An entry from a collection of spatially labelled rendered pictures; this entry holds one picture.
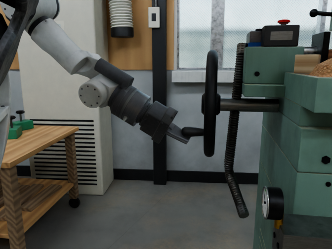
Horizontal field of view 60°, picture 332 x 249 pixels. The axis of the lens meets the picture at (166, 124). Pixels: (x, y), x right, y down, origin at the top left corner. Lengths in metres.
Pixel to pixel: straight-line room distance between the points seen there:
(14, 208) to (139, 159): 1.12
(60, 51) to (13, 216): 0.87
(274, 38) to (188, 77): 1.34
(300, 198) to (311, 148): 0.11
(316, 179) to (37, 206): 1.38
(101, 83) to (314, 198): 0.53
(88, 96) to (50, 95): 1.33
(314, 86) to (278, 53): 0.23
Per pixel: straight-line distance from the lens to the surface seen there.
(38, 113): 2.10
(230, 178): 0.81
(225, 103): 0.78
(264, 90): 0.74
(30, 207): 1.66
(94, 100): 0.71
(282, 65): 0.76
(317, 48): 0.84
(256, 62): 0.75
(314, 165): 0.64
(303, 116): 0.63
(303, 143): 0.62
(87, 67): 0.80
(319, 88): 0.55
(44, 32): 0.77
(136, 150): 2.25
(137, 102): 0.70
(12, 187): 1.39
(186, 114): 2.14
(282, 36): 0.76
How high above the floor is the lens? 0.93
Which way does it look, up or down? 13 degrees down
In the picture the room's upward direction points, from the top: straight up
